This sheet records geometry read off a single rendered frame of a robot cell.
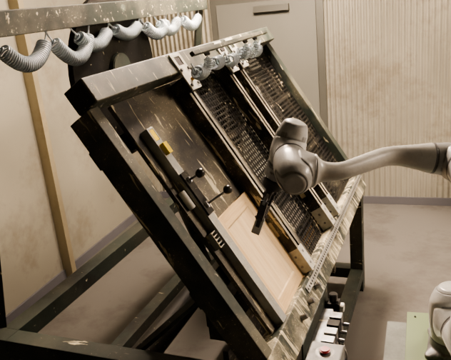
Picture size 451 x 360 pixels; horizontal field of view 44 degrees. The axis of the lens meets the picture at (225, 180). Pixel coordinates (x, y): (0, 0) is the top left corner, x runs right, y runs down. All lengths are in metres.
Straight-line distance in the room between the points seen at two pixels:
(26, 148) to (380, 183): 3.43
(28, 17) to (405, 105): 3.99
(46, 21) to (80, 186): 2.79
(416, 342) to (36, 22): 2.01
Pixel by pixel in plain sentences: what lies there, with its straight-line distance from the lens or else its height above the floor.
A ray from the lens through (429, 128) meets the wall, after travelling 5.71.
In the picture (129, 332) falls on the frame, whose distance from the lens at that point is 3.76.
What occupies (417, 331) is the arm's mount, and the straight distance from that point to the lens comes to 2.43.
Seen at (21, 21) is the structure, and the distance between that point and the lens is 2.46.
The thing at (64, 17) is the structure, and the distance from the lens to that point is 2.68.
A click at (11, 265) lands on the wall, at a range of 4.53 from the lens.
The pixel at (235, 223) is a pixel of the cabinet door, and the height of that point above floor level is 1.24.
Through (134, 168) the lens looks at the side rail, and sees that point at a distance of 2.00.
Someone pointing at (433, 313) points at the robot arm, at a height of 1.00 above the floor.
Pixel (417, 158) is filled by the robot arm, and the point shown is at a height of 1.62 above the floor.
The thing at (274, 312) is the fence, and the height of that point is 0.94.
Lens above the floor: 2.16
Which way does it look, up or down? 18 degrees down
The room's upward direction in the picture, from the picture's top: 6 degrees counter-clockwise
